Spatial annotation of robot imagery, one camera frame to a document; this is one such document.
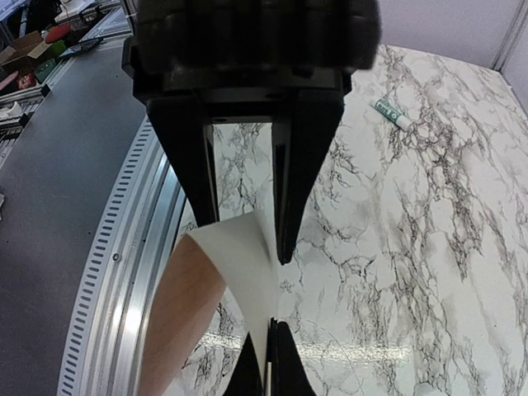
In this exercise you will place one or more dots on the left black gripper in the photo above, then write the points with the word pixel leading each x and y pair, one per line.
pixel 243 60

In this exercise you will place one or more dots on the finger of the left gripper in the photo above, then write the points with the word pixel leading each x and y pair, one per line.
pixel 301 136
pixel 186 134

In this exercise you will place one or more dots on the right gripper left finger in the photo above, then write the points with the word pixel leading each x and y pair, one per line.
pixel 246 379

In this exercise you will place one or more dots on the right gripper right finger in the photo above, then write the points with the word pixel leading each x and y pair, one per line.
pixel 285 371

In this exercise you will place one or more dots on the green white glue stick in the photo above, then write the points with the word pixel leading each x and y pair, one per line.
pixel 391 113

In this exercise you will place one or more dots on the open cardboard box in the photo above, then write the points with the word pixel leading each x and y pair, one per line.
pixel 27 53

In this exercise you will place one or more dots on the curved aluminium front rail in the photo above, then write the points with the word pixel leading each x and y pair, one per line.
pixel 131 246

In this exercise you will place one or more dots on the right aluminium corner post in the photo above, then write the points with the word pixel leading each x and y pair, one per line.
pixel 512 37

